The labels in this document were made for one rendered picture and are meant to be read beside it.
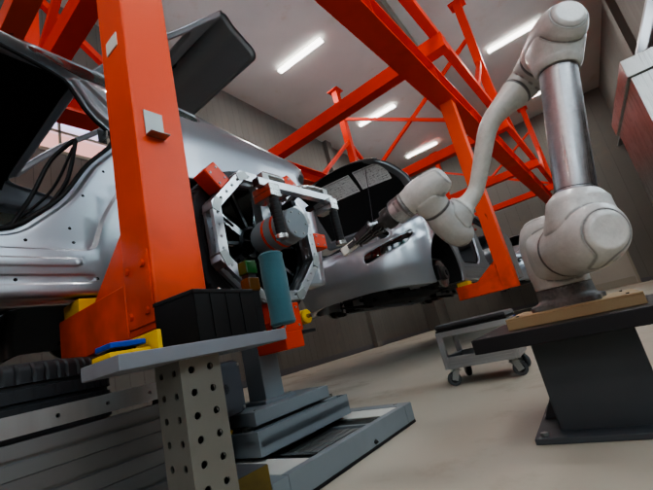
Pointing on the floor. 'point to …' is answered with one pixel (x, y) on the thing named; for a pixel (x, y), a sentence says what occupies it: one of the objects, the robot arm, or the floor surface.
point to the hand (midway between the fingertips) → (350, 247)
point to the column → (195, 425)
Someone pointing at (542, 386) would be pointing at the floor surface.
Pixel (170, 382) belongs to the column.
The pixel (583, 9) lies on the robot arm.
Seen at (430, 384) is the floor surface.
